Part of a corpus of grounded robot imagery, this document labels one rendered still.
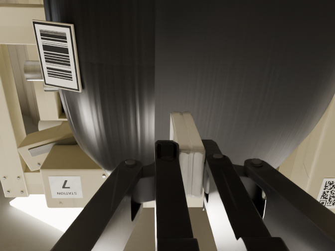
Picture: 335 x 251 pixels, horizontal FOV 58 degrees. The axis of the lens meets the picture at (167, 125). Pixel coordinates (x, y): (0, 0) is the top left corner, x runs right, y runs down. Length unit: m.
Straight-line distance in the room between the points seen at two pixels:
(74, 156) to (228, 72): 0.75
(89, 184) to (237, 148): 0.65
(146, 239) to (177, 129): 3.23
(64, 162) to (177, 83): 0.71
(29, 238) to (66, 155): 2.73
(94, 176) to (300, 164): 0.55
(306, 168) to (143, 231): 2.94
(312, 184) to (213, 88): 0.42
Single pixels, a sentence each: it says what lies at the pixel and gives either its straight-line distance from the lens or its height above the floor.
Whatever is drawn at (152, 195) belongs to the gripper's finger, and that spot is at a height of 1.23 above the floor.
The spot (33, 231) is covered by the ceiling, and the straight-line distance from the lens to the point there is 3.71.
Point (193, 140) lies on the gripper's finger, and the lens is 0.17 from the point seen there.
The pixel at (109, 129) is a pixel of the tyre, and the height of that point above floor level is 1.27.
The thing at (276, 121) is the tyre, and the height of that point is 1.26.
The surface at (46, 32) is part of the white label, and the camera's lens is 0.28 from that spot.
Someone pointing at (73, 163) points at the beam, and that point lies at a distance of 0.93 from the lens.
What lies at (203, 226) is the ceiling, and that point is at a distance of 3.56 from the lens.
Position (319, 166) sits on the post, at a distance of 0.63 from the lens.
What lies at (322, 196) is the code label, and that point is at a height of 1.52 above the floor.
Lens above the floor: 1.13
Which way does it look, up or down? 27 degrees up
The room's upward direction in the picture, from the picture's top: 178 degrees counter-clockwise
